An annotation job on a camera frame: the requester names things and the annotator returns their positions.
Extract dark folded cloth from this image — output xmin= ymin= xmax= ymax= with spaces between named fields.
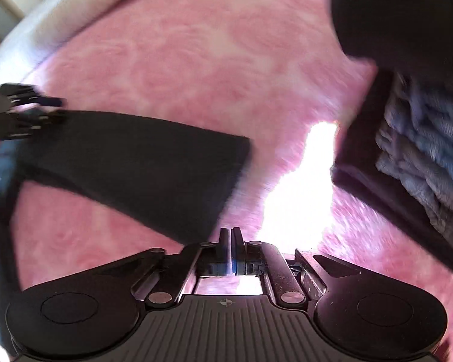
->
xmin=331 ymin=62 xmax=453 ymax=276

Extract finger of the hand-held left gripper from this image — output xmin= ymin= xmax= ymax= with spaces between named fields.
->
xmin=29 ymin=109 xmax=67 ymax=127
xmin=32 ymin=94 xmax=66 ymax=108

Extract black folded garment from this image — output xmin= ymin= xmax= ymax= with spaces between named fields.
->
xmin=330 ymin=0 xmax=453 ymax=74

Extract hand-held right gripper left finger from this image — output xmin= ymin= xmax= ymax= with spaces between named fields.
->
xmin=94 ymin=228 xmax=231 ymax=308

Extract pink fluffy blanket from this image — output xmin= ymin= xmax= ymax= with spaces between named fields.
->
xmin=0 ymin=0 xmax=453 ymax=362

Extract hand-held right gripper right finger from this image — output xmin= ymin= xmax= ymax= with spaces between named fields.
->
xmin=232 ymin=228 xmax=360 ymax=304

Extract blue-grey folded fluffy cloth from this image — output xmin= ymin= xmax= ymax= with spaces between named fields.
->
xmin=375 ymin=73 xmax=453 ymax=244

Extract black pants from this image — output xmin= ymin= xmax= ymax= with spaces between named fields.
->
xmin=8 ymin=109 xmax=254 ymax=247

